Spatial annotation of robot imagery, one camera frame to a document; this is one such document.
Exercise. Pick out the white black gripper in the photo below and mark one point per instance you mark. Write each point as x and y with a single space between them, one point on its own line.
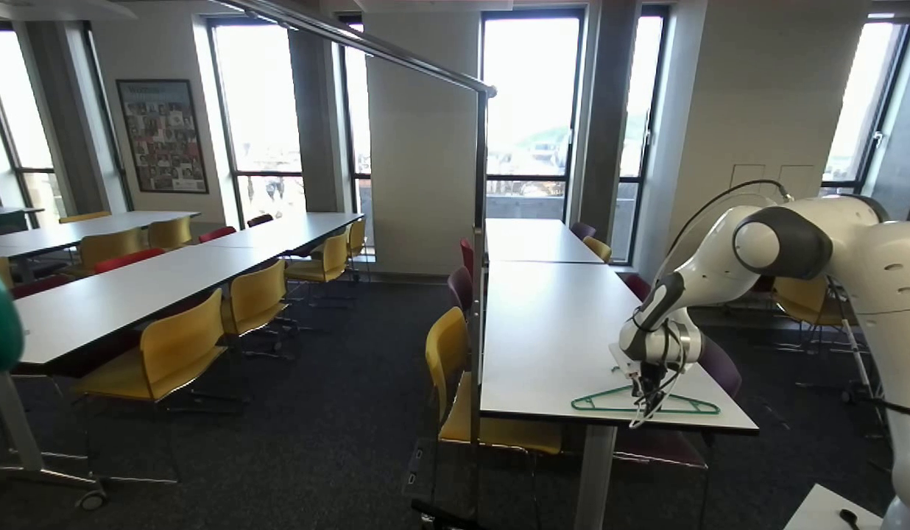
653 349

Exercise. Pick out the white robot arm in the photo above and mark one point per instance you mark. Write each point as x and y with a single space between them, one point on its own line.
840 239

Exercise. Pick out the white table with hanger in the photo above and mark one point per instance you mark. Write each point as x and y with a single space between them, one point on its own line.
551 315

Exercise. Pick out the purple chair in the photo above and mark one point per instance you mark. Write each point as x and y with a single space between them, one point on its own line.
673 445

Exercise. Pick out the yellow chair near table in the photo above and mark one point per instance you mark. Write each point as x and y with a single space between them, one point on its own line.
448 367

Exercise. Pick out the yellow chair front left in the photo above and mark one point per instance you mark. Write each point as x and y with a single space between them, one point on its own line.
168 358

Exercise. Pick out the long white left table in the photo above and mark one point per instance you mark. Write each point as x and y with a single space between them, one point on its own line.
77 314

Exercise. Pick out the chrome clothes rail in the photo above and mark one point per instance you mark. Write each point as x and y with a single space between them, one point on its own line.
304 22

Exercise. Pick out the framed wall picture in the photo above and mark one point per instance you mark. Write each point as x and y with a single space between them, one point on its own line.
164 137

